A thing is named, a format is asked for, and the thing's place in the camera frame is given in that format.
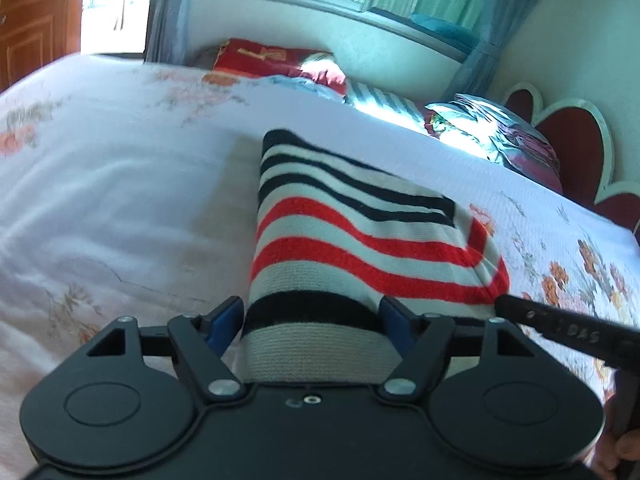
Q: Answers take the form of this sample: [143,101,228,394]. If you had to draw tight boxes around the striped knit children's sweater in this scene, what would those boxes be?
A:
[235,130,510,384]

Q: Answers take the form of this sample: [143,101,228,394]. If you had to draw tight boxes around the person's right hand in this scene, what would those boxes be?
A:
[591,396,640,480]

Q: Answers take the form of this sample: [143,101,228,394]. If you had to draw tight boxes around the floral white bed sheet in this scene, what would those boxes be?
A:
[1,55,639,479]

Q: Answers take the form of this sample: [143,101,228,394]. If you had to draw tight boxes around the red heart-shaped headboard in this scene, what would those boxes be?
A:
[502,82,640,236]

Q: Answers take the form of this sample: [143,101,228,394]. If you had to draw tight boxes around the folded maroon quilt stack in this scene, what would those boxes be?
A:
[425,93,563,194]

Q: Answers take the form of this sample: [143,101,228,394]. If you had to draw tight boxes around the striped grey white mattress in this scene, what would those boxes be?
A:
[345,80,426,133]

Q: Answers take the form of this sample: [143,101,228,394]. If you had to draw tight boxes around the light blue cloth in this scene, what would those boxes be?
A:
[257,75,345,104]

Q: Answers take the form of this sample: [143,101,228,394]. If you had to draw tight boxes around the red embroidered pillow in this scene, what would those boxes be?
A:
[213,38,347,96]

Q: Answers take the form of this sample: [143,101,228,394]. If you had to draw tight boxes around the left blue curtain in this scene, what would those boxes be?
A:
[143,0,191,65]

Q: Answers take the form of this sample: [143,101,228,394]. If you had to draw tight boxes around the blue curtain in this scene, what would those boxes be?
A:
[442,0,539,101]
[143,0,191,65]

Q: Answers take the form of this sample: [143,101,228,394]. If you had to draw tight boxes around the right blue curtain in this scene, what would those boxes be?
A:
[442,0,539,101]

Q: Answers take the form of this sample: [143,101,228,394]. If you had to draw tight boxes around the brown wooden door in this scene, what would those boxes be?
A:
[1,0,82,90]

